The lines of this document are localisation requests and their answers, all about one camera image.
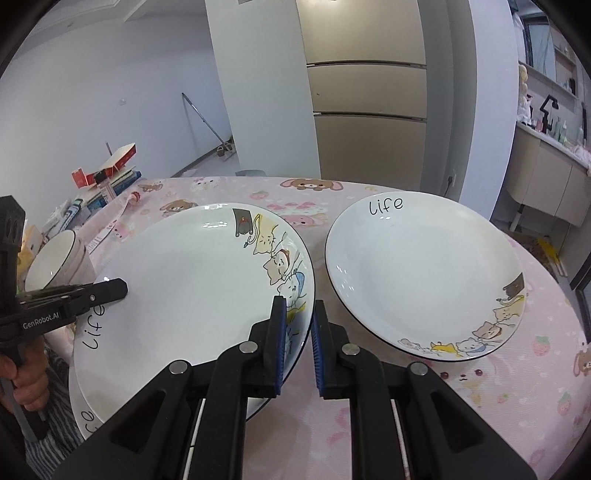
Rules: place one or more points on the pair of slippers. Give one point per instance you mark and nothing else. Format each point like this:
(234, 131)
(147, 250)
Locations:
(225, 151)

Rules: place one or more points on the metal pole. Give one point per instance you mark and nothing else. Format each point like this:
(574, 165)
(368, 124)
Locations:
(205, 120)

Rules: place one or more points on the white cat print plate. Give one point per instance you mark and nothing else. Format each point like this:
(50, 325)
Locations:
(184, 300)
(425, 277)
(85, 415)

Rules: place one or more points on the pink bear print tablecloth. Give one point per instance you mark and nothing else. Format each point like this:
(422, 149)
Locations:
(415, 406)

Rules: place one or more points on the small red box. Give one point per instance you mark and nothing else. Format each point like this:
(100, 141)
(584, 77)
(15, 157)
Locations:
(85, 177)

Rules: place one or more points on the gold three-door fridge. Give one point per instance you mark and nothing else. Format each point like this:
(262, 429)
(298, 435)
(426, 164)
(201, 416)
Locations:
(364, 92)

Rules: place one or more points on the blonde doll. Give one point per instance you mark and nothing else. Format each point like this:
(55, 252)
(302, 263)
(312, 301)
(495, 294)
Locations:
(523, 92)

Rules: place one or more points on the low white wall socket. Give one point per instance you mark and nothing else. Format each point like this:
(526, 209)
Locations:
(451, 183)

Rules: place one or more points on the yellow object on floor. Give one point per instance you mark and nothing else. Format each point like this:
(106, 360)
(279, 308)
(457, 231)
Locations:
(551, 256)

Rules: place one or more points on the stack of books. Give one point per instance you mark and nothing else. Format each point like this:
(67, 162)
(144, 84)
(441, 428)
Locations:
(115, 187)

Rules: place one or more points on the bathroom mirror cabinet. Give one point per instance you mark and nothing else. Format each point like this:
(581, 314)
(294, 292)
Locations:
(549, 50)

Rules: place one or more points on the small white blue box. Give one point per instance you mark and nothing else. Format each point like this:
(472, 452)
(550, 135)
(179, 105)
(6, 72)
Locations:
(64, 217)

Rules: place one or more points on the open red white carton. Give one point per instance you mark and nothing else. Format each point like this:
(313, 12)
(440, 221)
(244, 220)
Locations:
(120, 159)

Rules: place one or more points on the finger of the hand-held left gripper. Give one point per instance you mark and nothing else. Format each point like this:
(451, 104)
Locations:
(108, 290)

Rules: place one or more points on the black faucet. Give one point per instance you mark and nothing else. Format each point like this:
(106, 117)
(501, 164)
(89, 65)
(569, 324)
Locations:
(547, 113)

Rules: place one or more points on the toiletry bottles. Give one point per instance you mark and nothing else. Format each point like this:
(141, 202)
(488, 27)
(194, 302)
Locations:
(561, 129)

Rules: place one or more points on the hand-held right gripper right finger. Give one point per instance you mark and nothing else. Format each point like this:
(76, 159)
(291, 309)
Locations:
(317, 355)

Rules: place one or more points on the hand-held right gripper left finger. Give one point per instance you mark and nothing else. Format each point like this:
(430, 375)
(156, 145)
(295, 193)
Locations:
(277, 350)

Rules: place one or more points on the yellow tissue pack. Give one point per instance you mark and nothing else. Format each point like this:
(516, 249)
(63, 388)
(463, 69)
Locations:
(30, 242)

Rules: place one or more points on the white ribbed bowl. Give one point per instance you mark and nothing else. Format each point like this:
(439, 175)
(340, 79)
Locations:
(55, 261)

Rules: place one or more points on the long paper leaflet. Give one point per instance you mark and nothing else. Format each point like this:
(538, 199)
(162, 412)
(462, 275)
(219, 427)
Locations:
(115, 221)

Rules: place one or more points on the person's left hand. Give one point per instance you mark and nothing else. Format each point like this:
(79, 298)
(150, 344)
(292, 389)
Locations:
(30, 378)

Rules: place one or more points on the beige vanity cabinet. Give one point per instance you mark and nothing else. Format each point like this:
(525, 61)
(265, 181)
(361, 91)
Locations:
(545, 175)

